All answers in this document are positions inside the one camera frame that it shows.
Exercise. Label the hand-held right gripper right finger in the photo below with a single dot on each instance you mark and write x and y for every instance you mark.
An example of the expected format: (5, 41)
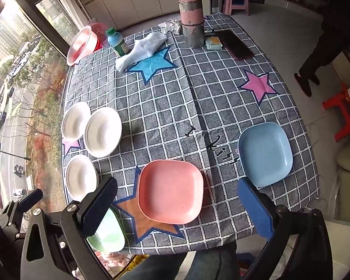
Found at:
(255, 210)

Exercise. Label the red plastic basin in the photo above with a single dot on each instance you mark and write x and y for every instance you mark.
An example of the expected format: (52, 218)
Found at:
(99, 35)

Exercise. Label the red plastic stool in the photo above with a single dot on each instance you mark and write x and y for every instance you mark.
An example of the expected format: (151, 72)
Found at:
(342, 113)

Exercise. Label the blue square plate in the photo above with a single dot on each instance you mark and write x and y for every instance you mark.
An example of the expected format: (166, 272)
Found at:
(265, 153)

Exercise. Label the crumpled white tissue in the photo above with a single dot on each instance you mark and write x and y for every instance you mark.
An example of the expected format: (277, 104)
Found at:
(170, 25)

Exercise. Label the grey checked star tablecloth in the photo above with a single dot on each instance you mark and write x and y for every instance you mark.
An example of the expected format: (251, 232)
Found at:
(175, 102)

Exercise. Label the pink square plate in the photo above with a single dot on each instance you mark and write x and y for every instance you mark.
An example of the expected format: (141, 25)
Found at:
(170, 191)

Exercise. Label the pink plastic basin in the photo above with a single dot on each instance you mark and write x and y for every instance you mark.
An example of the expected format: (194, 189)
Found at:
(80, 46)

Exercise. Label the black phone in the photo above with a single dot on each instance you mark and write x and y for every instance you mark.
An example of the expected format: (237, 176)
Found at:
(235, 45)

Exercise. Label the green capped bottle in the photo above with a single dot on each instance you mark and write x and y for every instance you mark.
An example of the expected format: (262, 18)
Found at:
(117, 42)

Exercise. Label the white round paper plate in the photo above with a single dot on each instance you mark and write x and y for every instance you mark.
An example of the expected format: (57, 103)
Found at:
(103, 132)

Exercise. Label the white cabinet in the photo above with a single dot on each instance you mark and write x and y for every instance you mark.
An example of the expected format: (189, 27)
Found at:
(128, 3)

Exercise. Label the white cloth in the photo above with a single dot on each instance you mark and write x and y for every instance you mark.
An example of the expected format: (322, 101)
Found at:
(140, 49)

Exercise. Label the green square plate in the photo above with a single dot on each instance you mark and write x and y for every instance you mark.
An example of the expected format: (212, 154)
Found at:
(109, 236)

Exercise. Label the worn pink thermos flask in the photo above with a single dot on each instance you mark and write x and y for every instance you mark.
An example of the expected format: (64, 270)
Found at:
(191, 14)

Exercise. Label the large window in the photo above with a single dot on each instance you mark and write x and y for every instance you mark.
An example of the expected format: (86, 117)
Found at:
(20, 93)

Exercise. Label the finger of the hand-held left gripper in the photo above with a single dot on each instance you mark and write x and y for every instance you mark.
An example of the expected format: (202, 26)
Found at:
(30, 199)

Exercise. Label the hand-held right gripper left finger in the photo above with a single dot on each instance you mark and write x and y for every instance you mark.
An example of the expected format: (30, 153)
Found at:
(100, 201)

